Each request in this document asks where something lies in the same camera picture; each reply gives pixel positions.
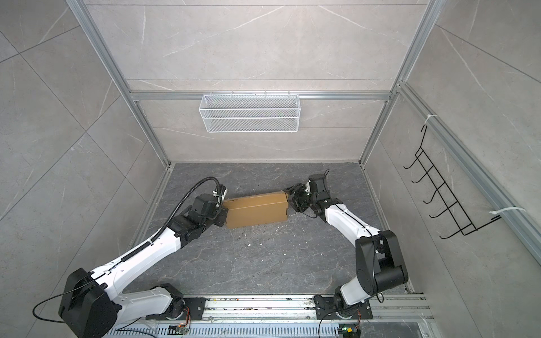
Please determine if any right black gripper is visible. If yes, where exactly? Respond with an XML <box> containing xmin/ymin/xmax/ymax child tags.
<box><xmin>285</xmin><ymin>184</ymin><xmax>318</xmax><ymax>214</ymax></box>

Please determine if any brown cardboard box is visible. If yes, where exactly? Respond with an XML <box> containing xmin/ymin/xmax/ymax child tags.
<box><xmin>224</xmin><ymin>192</ymin><xmax>289</xmax><ymax>229</ymax></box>

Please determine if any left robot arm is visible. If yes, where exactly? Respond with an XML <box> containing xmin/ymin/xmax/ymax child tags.
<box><xmin>59</xmin><ymin>193</ymin><xmax>228</xmax><ymax>337</ymax></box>

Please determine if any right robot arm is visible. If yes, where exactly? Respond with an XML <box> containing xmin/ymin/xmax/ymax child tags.
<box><xmin>285</xmin><ymin>173</ymin><xmax>409</xmax><ymax>317</ymax></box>

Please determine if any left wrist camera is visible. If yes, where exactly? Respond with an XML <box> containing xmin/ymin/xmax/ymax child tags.
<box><xmin>213</xmin><ymin>184</ymin><xmax>228</xmax><ymax>206</ymax></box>

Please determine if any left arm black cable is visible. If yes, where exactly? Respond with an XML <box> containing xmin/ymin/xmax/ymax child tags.
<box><xmin>150</xmin><ymin>176</ymin><xmax>223</xmax><ymax>242</ymax></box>

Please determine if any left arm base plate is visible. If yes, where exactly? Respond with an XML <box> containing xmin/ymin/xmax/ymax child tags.
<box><xmin>145</xmin><ymin>297</ymin><xmax>207</xmax><ymax>321</ymax></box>

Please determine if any white wire mesh basket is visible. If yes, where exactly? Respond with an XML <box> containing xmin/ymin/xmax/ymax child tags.
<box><xmin>199</xmin><ymin>94</ymin><xmax>301</xmax><ymax>133</ymax></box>

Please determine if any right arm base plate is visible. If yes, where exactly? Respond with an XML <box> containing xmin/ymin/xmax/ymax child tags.
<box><xmin>312</xmin><ymin>294</ymin><xmax>373</xmax><ymax>320</ymax></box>

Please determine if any aluminium mounting rail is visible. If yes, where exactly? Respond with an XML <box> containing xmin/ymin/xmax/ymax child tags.
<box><xmin>82</xmin><ymin>293</ymin><xmax>436</xmax><ymax>325</ymax></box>

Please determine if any black wire hook rack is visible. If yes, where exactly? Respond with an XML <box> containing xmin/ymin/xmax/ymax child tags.
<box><xmin>403</xmin><ymin>125</ymin><xmax>502</xmax><ymax>240</ymax></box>

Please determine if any white cable tie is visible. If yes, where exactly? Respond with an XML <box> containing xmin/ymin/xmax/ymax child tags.
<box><xmin>489</xmin><ymin>206</ymin><xmax>527</xmax><ymax>215</ymax></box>

